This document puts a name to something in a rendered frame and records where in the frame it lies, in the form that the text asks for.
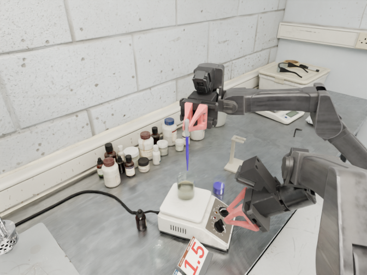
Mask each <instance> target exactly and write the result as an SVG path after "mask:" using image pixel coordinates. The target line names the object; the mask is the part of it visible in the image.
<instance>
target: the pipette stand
mask: <svg viewBox="0 0 367 275"><path fill-rule="evenodd" d="M242 140H243V141H242ZM245 140H246V138H243V137H239V136H235V135H234V136H233V137H232V138H231V141H232V145H231V150H230V160H229V162H228V163H227V165H226V166H225V167H224V169H225V170H228V171H231V172H233V173H236V171H237V169H238V167H239V165H242V163H243V160H240V159H236V158H234V151H235V143H236V142H239V143H242V144H243V143H244V141H245Z"/></svg>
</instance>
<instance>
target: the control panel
mask: <svg viewBox="0 0 367 275"><path fill-rule="evenodd" d="M220 207H225V208H227V207H228V206H227V205H225V204H224V203H222V202H221V201H220V200H218V199H217V198H215V201H214V204H213V206H212V209H211V212H210V215H209V219H208V222H207V224H206V227H205V228H206V229H207V230H208V231H209V232H211V233H212V234H214V235H215V236H217V237H218V238H219V239H221V240H222V241H224V242H225V243H227V244H228V241H229V237H230V232H231V229H232V225H230V224H226V222H225V221H224V218H225V217H223V216H221V215H220V213H219V208H220ZM215 211H217V212H218V214H216V213H215ZM214 217H216V219H214ZM219 219H222V221H223V223H224V226H225V228H226V230H225V231H224V232H223V233H219V232H217V231H216V230H215V227H214V223H215V222H216V221H218V220H219Z"/></svg>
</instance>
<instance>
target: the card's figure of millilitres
mask: <svg viewBox="0 0 367 275"><path fill-rule="evenodd" d="M205 253H206V249H205V248H204V247H203V246H202V245H201V244H200V243H199V242H198V241H197V240H196V239H194V242H193V244H192V246H191V248H190V250H189V252H188V254H187V256H186V258H185V260H184V262H183V264H182V266H181V267H182V268H183V269H184V270H185V271H186V272H187V273H188V274H189V275H196V274H197V272H198V269H199V266H200V264H201V262H202V260H203V257H204V255H205Z"/></svg>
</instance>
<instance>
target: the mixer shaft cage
mask: <svg viewBox="0 0 367 275"><path fill-rule="evenodd" d="M18 240H19V234H18V232H17V231H16V226H15V224H14V222H12V221H11V220H2V219H1V216H0V255H2V254H4V253H6V252H8V251H9V250H11V249H12V248H13V247H14V246H15V245H16V244H17V242H18ZM4 249H5V250H4Z"/></svg>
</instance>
